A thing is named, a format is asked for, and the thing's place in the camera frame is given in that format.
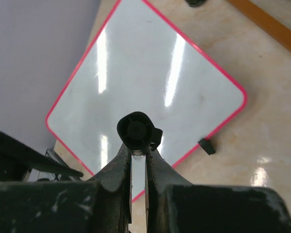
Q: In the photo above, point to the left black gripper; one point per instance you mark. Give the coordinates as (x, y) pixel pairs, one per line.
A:
(16, 159)

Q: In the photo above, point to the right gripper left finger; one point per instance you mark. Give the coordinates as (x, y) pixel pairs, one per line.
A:
(112, 209)

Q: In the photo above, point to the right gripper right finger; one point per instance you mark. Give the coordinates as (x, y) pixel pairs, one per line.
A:
(160, 179)

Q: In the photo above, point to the white marker pen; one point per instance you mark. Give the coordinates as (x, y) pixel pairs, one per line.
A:
(139, 137)

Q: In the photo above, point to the pink framed whiteboard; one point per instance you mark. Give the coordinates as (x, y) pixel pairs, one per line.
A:
(140, 61)

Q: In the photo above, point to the black whiteboard clip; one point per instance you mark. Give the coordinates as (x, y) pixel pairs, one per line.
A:
(207, 146)

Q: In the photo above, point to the black drink can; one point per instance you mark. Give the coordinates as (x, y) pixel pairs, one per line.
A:
(195, 3)

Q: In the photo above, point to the wooden two tier rack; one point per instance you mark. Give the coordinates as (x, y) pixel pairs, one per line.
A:
(262, 19)

